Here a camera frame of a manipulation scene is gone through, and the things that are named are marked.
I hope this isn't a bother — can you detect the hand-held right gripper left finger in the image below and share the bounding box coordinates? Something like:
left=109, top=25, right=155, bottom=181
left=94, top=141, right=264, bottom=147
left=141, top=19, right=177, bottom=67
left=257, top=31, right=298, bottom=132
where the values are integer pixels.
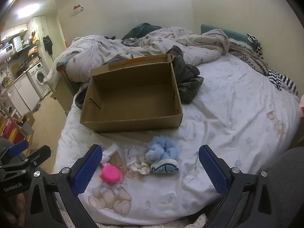
left=24, top=144, right=103, bottom=228

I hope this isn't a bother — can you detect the person's left hand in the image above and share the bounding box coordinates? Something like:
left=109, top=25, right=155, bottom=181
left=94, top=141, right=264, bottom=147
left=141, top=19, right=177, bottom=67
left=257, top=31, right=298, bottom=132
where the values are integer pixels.
left=13, top=192, right=26, bottom=221

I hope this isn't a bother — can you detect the beige printed quilt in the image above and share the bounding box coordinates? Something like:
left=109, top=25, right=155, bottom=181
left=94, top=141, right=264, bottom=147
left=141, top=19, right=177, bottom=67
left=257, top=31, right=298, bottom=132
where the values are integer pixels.
left=46, top=26, right=230, bottom=86

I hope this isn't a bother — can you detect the white kitchen appliance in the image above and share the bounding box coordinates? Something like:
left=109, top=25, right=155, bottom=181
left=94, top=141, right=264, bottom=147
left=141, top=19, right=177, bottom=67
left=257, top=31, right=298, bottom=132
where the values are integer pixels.
left=0, top=43, right=15, bottom=54

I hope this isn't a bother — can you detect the dark teal pillow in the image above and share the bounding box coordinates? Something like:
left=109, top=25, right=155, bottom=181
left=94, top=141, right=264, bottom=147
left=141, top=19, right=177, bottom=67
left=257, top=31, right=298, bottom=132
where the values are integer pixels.
left=122, top=22, right=162, bottom=41

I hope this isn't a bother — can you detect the brown cardboard box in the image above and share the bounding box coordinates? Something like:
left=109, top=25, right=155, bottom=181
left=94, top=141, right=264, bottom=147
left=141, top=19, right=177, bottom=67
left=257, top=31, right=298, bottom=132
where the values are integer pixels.
left=80, top=54, right=184, bottom=133

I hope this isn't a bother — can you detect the blue fluffy scrunchie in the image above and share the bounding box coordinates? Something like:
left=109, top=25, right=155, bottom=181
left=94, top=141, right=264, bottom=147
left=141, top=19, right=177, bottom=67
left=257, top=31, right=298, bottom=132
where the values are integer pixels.
left=145, top=136, right=179, bottom=165

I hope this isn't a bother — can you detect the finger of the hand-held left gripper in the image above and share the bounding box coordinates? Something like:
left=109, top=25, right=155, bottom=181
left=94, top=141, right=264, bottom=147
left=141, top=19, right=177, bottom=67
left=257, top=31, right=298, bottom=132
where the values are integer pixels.
left=0, top=140, right=29, bottom=158
left=0, top=145, right=52, bottom=171

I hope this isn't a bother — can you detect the patterned knit blanket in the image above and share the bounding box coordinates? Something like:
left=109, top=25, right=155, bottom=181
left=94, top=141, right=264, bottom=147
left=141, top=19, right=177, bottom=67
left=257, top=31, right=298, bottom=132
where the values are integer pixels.
left=228, top=39, right=271, bottom=75

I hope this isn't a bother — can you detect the white wall cabinet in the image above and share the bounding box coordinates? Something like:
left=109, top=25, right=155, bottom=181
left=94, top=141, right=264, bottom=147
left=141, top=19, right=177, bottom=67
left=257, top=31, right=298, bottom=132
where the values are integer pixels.
left=0, top=24, right=29, bottom=41

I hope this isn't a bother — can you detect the white printed bed sheet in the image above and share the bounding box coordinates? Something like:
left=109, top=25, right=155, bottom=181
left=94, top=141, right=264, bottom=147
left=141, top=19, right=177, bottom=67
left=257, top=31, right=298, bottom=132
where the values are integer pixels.
left=53, top=50, right=302, bottom=228

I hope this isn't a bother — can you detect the white base cabinet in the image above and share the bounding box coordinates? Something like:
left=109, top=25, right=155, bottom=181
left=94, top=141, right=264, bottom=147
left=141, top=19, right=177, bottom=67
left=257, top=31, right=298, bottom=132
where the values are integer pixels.
left=6, top=76, right=41, bottom=116

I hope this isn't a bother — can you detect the pink suitcase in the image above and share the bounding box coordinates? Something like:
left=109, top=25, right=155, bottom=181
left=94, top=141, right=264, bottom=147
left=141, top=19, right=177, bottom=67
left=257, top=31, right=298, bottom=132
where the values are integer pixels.
left=0, top=116, right=24, bottom=145

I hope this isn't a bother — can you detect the pink plastic toy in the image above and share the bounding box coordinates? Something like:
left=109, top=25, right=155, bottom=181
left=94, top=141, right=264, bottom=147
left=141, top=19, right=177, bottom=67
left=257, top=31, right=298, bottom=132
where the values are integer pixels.
left=100, top=166, right=121, bottom=184

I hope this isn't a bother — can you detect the black white striped cloth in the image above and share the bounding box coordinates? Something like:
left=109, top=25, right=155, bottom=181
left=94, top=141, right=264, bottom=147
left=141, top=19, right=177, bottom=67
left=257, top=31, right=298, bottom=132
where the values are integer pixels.
left=267, top=69, right=298, bottom=97

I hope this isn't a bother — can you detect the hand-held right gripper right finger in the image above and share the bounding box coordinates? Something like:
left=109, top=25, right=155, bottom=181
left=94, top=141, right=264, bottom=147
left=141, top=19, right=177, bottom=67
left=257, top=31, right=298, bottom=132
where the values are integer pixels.
left=198, top=145, right=283, bottom=228

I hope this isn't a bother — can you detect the cardboard box on floor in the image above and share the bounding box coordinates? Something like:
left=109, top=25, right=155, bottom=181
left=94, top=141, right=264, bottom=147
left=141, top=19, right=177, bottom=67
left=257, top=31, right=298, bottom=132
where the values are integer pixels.
left=19, top=112, right=36, bottom=133

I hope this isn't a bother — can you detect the cream scrunchie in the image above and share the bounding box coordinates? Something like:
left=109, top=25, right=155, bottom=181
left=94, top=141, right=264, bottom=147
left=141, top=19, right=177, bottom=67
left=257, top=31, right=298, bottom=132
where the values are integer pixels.
left=129, top=162, right=150, bottom=176

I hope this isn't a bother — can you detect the green pillow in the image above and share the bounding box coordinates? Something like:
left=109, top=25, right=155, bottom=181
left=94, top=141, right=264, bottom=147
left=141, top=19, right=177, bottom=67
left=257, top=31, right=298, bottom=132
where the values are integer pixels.
left=201, top=24, right=254, bottom=48

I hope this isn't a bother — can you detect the black hanging garment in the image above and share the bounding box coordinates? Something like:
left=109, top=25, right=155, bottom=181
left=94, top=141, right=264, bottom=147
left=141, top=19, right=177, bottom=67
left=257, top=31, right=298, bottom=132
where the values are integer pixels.
left=43, top=35, right=53, bottom=55

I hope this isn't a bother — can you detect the person's grey trouser leg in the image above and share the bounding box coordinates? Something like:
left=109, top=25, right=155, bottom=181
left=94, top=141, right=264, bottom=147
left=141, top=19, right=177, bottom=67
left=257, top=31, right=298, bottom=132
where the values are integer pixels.
left=259, top=146, right=304, bottom=228

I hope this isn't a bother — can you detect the dark green clothing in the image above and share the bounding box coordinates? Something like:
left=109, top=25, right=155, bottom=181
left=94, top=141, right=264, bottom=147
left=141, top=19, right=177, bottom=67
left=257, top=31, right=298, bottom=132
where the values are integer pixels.
left=166, top=45, right=205, bottom=105

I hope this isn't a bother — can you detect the clear plastic packet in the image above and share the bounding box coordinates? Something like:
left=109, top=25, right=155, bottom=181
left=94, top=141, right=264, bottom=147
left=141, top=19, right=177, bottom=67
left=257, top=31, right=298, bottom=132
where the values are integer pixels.
left=119, top=145, right=145, bottom=167

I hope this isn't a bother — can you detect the grey patterned cloth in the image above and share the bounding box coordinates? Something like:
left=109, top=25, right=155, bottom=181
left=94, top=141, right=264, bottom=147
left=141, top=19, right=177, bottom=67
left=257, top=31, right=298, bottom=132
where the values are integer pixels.
left=121, top=38, right=143, bottom=48

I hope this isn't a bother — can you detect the black white checkered cloth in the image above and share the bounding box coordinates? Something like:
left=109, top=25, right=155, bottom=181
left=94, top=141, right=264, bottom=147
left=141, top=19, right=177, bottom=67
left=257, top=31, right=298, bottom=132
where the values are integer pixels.
left=246, top=34, right=264, bottom=57

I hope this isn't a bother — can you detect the red white wall hook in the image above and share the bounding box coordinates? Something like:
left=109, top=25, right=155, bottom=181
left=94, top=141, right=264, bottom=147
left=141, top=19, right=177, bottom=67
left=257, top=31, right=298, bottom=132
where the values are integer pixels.
left=71, top=4, right=85, bottom=17

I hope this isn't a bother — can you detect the white sock with fish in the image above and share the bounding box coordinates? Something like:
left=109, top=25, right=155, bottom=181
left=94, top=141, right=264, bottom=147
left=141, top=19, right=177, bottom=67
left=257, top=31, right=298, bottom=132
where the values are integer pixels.
left=151, top=158, right=180, bottom=175

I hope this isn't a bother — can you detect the dark grey cloth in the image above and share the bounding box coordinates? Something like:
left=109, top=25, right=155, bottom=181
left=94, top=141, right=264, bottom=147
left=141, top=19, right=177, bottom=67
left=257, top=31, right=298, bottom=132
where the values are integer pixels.
left=75, top=85, right=89, bottom=111

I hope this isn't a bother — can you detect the white washing machine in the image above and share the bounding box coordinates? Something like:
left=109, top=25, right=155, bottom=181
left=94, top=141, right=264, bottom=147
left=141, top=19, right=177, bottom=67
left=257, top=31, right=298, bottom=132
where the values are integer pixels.
left=26, top=62, right=51, bottom=99

